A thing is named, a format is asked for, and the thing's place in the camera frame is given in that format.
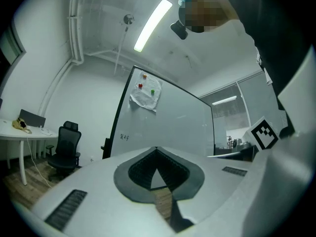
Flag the person's dark clothing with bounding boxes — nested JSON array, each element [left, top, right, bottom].
[[222, 0, 316, 138]]

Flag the dark desk partition panel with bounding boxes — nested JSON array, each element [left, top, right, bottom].
[[19, 109, 46, 128]]

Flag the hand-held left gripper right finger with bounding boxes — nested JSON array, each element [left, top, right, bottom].
[[157, 146, 252, 233]]

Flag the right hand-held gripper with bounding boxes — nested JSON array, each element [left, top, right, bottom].
[[206, 116, 279, 161]]

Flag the white ceiling light bar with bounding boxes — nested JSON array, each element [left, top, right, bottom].
[[133, 0, 173, 53], [211, 95, 237, 106]]

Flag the black mesh office chair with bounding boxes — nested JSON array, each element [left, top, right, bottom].
[[45, 120, 82, 182]]

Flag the white ceiling pipes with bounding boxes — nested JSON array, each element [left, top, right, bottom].
[[39, 0, 134, 118]]

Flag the person's head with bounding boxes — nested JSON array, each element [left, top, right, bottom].
[[177, 0, 239, 34]]

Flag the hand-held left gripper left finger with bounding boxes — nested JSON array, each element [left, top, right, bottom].
[[32, 146, 178, 237]]

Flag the yellow cloth bag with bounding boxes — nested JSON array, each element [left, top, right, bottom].
[[12, 117, 33, 134]]

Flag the crumpled white paper sheet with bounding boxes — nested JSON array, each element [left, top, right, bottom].
[[129, 70, 163, 113]]

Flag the curved white desk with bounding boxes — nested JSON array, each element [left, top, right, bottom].
[[0, 118, 59, 186]]

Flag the black framed whiteboard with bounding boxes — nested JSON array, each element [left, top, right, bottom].
[[102, 65, 215, 159]]

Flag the black head-mounted camera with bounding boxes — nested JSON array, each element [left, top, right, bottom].
[[170, 20, 189, 40]]

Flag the round ceiling fixture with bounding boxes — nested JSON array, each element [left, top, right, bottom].
[[123, 13, 135, 26]]

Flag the long white floor cable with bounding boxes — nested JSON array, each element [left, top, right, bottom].
[[26, 132, 54, 189]]

